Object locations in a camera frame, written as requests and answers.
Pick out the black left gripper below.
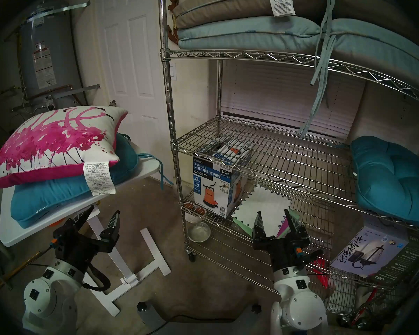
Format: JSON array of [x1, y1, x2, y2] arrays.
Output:
[[51, 205, 121, 273]]

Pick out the beige bench cushion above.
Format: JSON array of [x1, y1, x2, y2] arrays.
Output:
[[173, 0, 419, 52]]

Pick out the grey water heater tank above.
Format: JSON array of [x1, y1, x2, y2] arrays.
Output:
[[3, 1, 102, 111]]

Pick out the red handled tool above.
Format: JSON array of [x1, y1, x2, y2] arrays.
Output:
[[349, 288, 381, 328]]

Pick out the red plastic item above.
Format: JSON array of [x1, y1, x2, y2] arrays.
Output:
[[313, 257, 332, 289]]

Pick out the white panel door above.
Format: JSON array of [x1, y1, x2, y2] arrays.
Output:
[[94, 0, 177, 179]]

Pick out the teal square tufted cushion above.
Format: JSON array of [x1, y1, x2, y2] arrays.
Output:
[[10, 133, 175, 229]]

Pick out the small metal bowl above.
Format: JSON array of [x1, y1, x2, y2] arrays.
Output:
[[187, 222, 212, 243]]

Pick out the brass rod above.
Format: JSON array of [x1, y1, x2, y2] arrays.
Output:
[[0, 251, 42, 291]]

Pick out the LED lamp product box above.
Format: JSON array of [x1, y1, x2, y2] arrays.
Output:
[[330, 226, 419, 286]]

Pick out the white zigzag paper pad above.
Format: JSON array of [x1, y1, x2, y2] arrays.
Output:
[[232, 209, 301, 251]]

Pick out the white overbed table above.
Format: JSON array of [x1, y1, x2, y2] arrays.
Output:
[[0, 142, 171, 317]]

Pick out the white zigzag edged sheet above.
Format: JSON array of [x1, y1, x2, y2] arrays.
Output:
[[232, 184, 292, 241]]

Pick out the light blue bench cushion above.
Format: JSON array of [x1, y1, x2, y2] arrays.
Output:
[[177, 0, 419, 137]]

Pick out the white window blinds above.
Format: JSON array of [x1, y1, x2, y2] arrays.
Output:
[[221, 60, 365, 141]]

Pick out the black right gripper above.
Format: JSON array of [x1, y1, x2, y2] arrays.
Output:
[[253, 209, 323, 273]]

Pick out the utility pump cardboard box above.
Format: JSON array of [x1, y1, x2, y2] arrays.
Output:
[[192, 137, 253, 218]]

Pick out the wooden anchor wall decor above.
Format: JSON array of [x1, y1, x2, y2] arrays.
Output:
[[166, 0, 180, 45]]

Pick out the teal round tufted cushion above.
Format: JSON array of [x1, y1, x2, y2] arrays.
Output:
[[350, 135, 419, 226]]

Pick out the pink splatter print cushion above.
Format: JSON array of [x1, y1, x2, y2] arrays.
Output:
[[0, 106, 129, 196]]

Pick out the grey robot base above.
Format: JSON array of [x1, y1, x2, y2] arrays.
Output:
[[136, 301, 276, 335]]

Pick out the chrome wire shelving rack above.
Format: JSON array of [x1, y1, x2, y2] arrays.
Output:
[[159, 0, 419, 324]]

